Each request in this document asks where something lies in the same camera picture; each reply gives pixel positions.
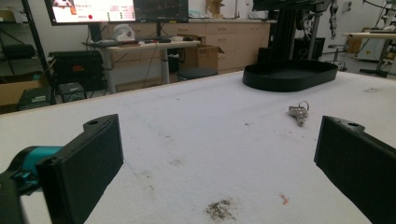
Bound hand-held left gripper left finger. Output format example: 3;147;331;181
0;113;124;224

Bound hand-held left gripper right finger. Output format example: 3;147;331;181
313;115;396;224

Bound silver keys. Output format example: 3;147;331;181
288;100;310;127

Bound black oval tray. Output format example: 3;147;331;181
242;59;339;93

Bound black equipment case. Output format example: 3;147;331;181
48;49;107;93

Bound flat cardboard box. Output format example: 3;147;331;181
0;72;48;107

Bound metal stool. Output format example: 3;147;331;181
326;44;348;73

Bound wooden table with black legs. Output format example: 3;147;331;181
343;30;396;78

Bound black tripod pole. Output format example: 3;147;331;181
21;0;58;105

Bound wooden desk with white legs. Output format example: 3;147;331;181
81;39;202;95

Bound white helmet-shaped device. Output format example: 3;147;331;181
111;23;136;43

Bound black keyboard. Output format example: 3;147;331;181
136;36;173;45

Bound round black stool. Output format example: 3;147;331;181
177;66;219;82

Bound black metal stand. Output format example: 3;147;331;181
252;0;332;63

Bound monitor with bright screen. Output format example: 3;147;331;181
44;0;137;26

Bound open cardboard box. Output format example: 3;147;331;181
177;34;226;71

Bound wooden cabinet row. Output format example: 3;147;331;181
102;18;278;75

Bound monitor with dark screen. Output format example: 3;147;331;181
134;0;190;23

